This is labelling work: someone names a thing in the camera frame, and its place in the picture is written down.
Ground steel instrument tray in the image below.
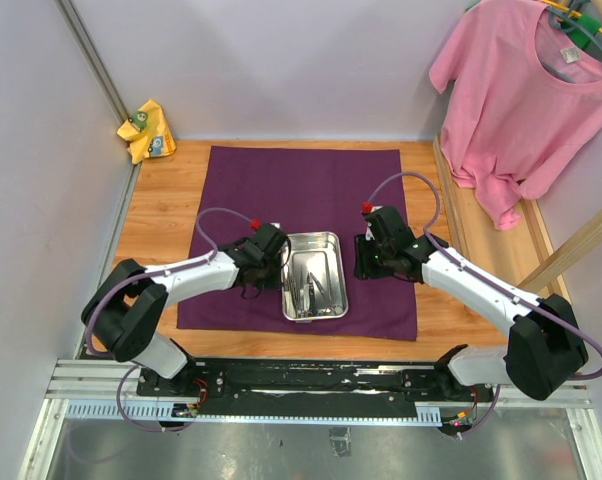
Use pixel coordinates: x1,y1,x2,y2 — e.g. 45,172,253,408
281,231,349,324

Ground purple surgical wrap cloth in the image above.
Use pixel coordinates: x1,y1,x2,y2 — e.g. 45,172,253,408
177,147,417,341

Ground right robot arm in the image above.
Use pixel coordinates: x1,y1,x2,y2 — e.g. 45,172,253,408
355,204,588,401

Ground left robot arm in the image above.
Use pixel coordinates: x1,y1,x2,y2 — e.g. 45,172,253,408
81,223,291,396

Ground steel scissors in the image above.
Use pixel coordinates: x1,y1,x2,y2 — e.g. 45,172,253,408
308,272,343,316

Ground steel forceps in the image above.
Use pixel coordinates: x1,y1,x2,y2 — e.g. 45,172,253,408
289,271,315,319

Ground wooden tray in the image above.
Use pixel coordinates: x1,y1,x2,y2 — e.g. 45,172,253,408
433,137,553,286

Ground pink t-shirt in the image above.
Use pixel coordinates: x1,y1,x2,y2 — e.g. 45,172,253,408
429,1,602,230

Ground yellow paper bag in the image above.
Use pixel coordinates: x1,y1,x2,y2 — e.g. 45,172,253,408
117,99,176,165

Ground wooden beam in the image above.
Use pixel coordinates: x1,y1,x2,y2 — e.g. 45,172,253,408
520,209,602,291

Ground green hanger clip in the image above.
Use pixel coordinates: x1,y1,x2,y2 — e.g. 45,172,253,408
569,14,601,50

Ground grey clothes hanger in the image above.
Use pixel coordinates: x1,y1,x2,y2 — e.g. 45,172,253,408
547,2,602,84

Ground yellow hoop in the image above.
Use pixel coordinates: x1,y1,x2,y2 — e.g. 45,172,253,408
540,0,602,64

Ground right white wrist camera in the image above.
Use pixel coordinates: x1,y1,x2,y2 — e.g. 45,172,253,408
365,226,375,241

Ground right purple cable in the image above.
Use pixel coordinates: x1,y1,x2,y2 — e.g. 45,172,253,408
360,172,602,441

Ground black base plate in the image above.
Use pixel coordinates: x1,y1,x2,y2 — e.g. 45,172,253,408
136,358,493,421

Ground aluminium rail frame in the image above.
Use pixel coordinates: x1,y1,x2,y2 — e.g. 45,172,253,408
19,357,602,479

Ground aluminium corner post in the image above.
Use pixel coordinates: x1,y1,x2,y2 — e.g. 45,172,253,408
54,0,128,123

